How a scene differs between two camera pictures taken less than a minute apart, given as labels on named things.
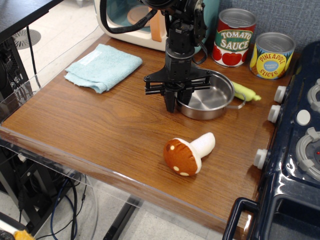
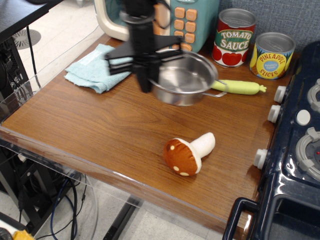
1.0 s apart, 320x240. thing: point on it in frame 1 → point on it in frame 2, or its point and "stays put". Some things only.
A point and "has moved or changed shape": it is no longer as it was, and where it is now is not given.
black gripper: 177,75 → 145,47
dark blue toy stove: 288,206 stays put
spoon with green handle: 249,95 → 221,87
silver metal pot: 208,104 has moved or changed shape
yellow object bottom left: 23,235 stays put
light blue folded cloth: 101,67 stays put
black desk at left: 15,16 stays put
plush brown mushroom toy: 184,158 stays put
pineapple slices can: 272,55 stays put
